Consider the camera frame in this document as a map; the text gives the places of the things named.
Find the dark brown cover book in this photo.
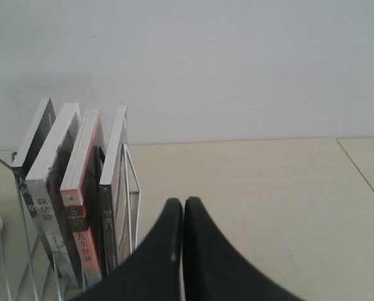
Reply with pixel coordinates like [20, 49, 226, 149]
[99, 104, 127, 274]

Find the grey white spine book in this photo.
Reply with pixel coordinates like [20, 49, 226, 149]
[26, 103, 82, 288]

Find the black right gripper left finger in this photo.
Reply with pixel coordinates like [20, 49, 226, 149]
[73, 198, 183, 300]

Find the red orange spine book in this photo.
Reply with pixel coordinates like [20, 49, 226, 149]
[60, 108, 104, 287]

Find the black cover book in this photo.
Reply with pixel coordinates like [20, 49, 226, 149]
[12, 98, 56, 266]

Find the white wire book rack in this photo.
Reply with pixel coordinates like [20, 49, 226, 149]
[0, 141, 141, 300]

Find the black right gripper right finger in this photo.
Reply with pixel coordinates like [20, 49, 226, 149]
[183, 197, 300, 300]

